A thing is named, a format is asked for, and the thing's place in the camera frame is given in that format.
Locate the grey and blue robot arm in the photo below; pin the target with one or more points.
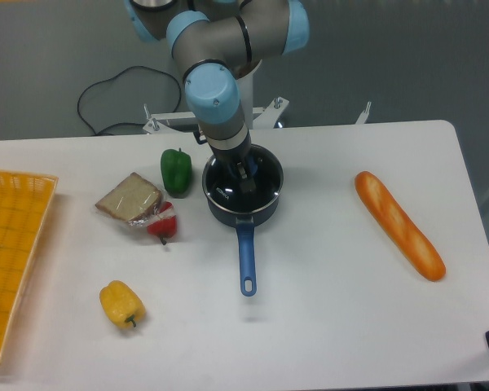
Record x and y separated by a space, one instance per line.
208 41

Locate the orange baguette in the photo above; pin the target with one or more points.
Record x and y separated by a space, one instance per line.
400 228

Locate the glass lid with blue knob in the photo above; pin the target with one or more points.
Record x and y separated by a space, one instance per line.
222 191

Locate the blue saucepan with handle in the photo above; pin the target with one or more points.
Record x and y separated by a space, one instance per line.
245 224

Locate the yellow bell pepper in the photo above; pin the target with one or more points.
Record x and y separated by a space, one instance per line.
121 304

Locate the green bell pepper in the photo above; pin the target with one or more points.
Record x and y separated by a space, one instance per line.
176 171

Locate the wrapped bread slice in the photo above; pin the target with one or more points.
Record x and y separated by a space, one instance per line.
134 201

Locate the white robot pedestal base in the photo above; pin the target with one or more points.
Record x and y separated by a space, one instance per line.
309 109

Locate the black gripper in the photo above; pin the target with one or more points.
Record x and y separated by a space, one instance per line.
242 171

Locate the yellow woven basket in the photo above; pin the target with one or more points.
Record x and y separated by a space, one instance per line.
25 199

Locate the red bell pepper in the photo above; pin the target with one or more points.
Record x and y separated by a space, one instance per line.
166 225

